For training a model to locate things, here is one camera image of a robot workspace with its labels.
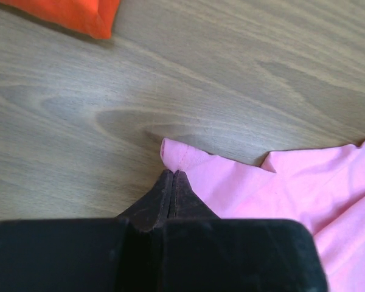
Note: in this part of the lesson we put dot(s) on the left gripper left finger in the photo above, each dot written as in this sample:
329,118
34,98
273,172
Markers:
85,254

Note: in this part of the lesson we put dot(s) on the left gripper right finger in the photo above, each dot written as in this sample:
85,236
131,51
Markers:
239,255

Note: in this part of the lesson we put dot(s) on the pink t-shirt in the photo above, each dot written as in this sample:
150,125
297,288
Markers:
324,189

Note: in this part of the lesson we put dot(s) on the folded orange t-shirt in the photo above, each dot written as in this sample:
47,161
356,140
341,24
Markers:
90,17

